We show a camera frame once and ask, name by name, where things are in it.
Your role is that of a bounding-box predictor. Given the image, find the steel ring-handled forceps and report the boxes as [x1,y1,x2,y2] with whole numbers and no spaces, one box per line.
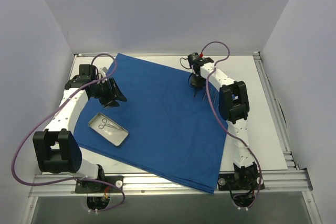
[98,118,124,131]

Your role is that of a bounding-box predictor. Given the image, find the steel instrument tray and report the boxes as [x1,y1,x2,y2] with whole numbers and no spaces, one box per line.
[88,112,129,146]

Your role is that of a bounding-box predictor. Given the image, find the blue surgical wrap cloth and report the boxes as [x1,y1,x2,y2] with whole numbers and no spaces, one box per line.
[73,54,226,193]

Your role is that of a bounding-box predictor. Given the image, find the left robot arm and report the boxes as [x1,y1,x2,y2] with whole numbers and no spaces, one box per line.
[33,77,127,192]

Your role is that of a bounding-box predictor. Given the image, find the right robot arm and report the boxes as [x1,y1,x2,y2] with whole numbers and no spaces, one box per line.
[187,52,259,189]

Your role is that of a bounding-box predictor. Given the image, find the aluminium back rail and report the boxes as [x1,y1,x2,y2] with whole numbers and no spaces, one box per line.
[74,51,261,57]

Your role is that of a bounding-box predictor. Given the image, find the aluminium rail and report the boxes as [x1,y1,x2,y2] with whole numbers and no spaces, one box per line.
[29,170,313,197]
[74,51,261,57]
[253,55,299,170]

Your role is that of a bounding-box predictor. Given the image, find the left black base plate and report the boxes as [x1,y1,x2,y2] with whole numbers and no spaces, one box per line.
[75,175,124,194]

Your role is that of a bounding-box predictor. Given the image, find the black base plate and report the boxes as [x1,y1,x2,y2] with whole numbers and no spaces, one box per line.
[217,173,265,191]
[75,175,124,194]

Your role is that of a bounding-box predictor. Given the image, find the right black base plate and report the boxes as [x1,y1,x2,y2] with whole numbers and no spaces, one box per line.
[217,173,265,191]

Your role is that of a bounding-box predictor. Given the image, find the aluminium right rail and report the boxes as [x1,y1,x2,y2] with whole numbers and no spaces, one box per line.
[253,55,299,170]

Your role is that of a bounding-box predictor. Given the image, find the aluminium front rail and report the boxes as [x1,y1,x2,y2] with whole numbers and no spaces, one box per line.
[29,170,313,197]

